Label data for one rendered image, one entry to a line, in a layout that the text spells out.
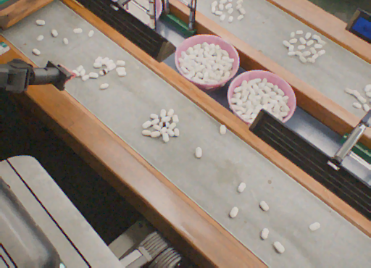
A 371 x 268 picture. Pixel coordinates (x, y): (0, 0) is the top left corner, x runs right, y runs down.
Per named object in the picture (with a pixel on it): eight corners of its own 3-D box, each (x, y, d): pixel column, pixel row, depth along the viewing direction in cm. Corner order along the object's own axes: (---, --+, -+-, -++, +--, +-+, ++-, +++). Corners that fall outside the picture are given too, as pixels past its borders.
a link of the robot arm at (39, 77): (30, 88, 125) (34, 71, 124) (17, 80, 128) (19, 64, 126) (48, 87, 131) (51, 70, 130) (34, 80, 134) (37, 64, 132)
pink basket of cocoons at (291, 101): (264, 151, 152) (269, 139, 143) (211, 111, 160) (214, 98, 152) (301, 109, 163) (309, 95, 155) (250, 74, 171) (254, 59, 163)
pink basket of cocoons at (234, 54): (224, 106, 161) (228, 93, 153) (164, 85, 165) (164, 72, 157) (243, 60, 175) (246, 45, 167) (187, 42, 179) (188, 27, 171)
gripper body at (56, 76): (52, 59, 138) (35, 59, 131) (71, 75, 134) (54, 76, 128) (46, 75, 140) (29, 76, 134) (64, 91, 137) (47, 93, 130)
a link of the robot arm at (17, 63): (11, 93, 121) (16, 67, 119) (-12, 80, 126) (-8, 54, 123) (43, 90, 132) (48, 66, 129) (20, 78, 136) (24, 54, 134)
